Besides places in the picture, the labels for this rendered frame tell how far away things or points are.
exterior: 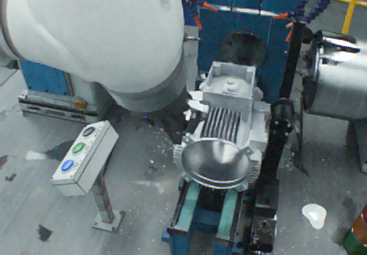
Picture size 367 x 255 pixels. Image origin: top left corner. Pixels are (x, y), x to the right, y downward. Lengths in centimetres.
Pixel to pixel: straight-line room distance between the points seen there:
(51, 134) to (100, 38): 98
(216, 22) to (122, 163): 52
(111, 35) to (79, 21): 2
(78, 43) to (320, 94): 77
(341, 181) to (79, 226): 76
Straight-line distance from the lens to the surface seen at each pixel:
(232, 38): 110
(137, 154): 106
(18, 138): 123
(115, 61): 24
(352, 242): 64
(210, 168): 83
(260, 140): 72
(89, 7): 21
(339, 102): 95
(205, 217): 86
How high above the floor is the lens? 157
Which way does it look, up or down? 42 degrees down
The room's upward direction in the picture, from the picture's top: straight up
